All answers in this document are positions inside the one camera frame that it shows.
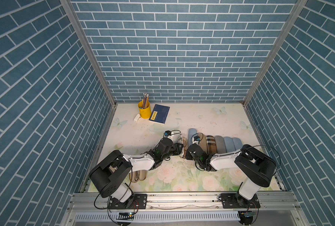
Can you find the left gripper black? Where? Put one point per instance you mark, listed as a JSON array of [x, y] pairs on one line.
[[175, 146]]

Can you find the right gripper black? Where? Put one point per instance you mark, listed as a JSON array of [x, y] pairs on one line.
[[187, 155]]

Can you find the plaid case red glasses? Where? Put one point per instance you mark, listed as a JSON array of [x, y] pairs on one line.
[[211, 145]]

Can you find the blue case orange glasses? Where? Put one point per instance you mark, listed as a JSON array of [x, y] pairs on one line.
[[191, 133]]

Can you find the grey case tortoise glasses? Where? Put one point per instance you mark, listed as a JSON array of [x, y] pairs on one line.
[[220, 144]]

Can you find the blue case yellow glasses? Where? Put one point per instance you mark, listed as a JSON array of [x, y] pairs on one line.
[[229, 145]]

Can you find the blue case white glasses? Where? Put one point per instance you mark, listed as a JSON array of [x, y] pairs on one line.
[[237, 143]]

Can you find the beige case striped glasses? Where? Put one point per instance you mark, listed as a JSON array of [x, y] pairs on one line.
[[183, 145]]

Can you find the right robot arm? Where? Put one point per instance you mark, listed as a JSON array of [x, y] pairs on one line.
[[257, 166]]

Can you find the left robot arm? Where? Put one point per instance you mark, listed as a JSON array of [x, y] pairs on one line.
[[108, 176]]

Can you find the dark blue book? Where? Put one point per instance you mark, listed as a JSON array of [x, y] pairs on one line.
[[159, 114]]

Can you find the yellow pen cup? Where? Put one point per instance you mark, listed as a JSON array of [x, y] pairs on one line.
[[145, 112]]

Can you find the white eraser sharpener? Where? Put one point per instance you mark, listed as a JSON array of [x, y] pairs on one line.
[[137, 118]]

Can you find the pencils in cup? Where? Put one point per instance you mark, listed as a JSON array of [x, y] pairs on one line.
[[145, 100]]

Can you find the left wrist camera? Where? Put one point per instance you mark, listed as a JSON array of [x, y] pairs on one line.
[[168, 135]]

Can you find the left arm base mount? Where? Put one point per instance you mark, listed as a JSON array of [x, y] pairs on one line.
[[135, 201]]

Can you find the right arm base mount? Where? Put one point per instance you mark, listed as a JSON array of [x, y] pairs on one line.
[[234, 201]]

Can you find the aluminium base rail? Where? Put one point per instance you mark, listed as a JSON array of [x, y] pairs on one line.
[[278, 208]]

